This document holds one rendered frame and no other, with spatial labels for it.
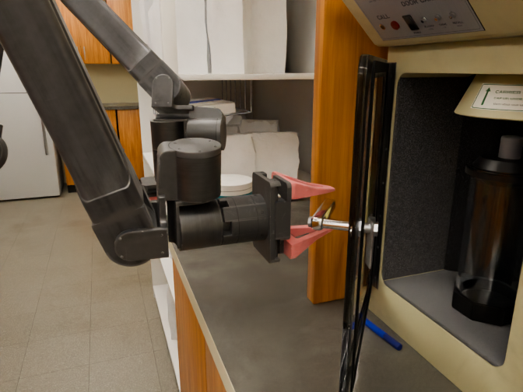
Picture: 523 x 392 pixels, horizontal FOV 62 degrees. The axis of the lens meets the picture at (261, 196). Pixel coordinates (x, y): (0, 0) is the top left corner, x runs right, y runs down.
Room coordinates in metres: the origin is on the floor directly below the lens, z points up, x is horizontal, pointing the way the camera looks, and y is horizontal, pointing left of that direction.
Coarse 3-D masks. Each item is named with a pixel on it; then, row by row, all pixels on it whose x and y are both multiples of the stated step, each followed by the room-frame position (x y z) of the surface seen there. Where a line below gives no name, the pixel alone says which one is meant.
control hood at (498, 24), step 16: (352, 0) 0.68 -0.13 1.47; (480, 0) 0.49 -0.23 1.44; (496, 0) 0.48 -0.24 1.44; (512, 0) 0.46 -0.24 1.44; (480, 16) 0.51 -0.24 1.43; (496, 16) 0.49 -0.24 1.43; (512, 16) 0.47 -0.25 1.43; (368, 32) 0.71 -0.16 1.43; (480, 32) 0.52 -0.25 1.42; (496, 32) 0.50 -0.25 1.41; (512, 32) 0.49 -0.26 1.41
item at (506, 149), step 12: (504, 144) 0.60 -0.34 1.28; (516, 144) 0.60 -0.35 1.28; (480, 156) 0.62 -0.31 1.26; (492, 156) 0.61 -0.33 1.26; (504, 156) 0.60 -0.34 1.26; (516, 156) 0.60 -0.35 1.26; (480, 168) 0.60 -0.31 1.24; (492, 168) 0.58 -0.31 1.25; (504, 168) 0.57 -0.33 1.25; (516, 168) 0.57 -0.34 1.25
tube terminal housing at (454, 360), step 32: (416, 64) 0.67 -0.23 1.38; (448, 64) 0.61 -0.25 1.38; (480, 64) 0.56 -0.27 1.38; (512, 64) 0.51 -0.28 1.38; (384, 224) 0.71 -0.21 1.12; (384, 288) 0.69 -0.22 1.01; (384, 320) 0.69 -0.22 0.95; (416, 320) 0.61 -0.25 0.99; (512, 320) 0.46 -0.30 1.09; (448, 352) 0.55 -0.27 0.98; (512, 352) 0.46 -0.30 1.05; (480, 384) 0.49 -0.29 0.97; (512, 384) 0.45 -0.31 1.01
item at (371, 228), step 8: (360, 224) 0.47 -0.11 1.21; (368, 224) 0.47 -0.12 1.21; (376, 224) 0.47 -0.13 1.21; (360, 232) 0.47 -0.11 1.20; (368, 232) 0.47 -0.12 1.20; (376, 232) 0.46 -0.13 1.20; (368, 240) 0.47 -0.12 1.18; (368, 248) 0.47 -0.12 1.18; (368, 256) 0.47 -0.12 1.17; (368, 264) 0.47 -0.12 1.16
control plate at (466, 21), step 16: (368, 0) 0.65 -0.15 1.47; (384, 0) 0.62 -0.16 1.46; (400, 0) 0.59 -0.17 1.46; (416, 0) 0.57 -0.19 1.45; (432, 0) 0.55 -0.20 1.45; (448, 0) 0.53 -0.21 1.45; (464, 0) 0.51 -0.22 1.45; (368, 16) 0.68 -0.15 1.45; (384, 16) 0.65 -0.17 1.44; (400, 16) 0.62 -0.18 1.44; (416, 16) 0.59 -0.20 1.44; (432, 16) 0.57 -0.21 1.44; (448, 16) 0.55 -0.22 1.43; (464, 16) 0.53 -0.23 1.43; (384, 32) 0.67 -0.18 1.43; (400, 32) 0.64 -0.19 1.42; (416, 32) 0.61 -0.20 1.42; (432, 32) 0.59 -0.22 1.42; (448, 32) 0.56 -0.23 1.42; (464, 32) 0.54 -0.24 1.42
